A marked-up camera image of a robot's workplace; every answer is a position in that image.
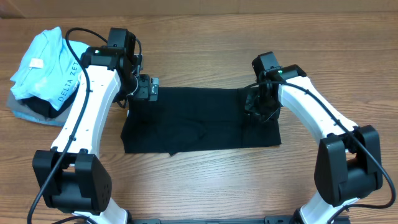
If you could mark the black t-shirt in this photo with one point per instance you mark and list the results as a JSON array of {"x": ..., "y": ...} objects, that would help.
[{"x": 196, "y": 119}]

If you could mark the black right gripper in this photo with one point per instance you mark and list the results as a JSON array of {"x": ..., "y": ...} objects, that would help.
[{"x": 250, "y": 108}]

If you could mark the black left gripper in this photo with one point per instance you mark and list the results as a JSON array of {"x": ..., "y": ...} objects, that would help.
[{"x": 143, "y": 93}]

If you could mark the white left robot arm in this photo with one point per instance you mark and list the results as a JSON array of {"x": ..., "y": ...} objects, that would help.
[{"x": 70, "y": 175}]

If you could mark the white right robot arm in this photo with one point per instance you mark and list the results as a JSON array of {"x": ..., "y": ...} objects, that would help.
[{"x": 348, "y": 158}]

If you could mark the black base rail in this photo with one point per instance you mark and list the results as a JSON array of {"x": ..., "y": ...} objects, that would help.
[{"x": 202, "y": 220}]

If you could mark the folded light blue shirt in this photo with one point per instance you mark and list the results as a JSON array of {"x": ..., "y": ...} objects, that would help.
[{"x": 48, "y": 70}]

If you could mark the folded grey shirt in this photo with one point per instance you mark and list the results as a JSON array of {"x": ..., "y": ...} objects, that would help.
[{"x": 24, "y": 112}]

